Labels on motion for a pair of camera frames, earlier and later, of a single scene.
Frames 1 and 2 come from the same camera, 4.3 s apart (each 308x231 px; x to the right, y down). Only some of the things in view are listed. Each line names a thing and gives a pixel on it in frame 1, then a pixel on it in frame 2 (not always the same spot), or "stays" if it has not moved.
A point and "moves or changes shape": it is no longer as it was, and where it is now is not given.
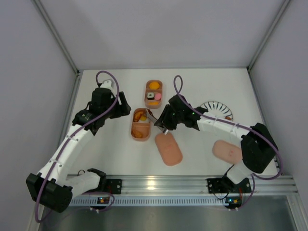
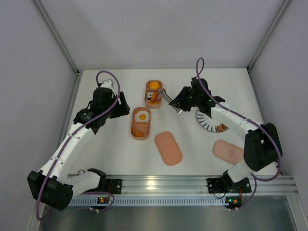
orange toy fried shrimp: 136,134 stays
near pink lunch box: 140,126 stays
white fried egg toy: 144,119 moves or changes shape
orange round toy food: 154,85 stays
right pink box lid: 226,152 stays
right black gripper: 164,118 -> 184,96
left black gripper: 123,106 stays
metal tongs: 149,114 -> 162,92
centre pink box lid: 169,149 stays
